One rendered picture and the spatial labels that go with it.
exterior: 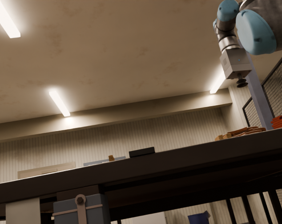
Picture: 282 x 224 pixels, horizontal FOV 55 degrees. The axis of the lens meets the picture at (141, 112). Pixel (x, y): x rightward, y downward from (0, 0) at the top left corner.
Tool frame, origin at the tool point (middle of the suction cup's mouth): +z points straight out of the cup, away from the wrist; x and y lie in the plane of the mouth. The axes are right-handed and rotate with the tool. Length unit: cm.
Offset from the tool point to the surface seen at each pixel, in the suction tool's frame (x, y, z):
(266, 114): -153, -117, -38
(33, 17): -181, 116, -200
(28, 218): 2, 79, 37
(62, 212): 7, 69, 37
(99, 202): 9, 59, 36
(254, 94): -154, -113, -61
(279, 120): -66, -62, -4
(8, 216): 1, 85, 35
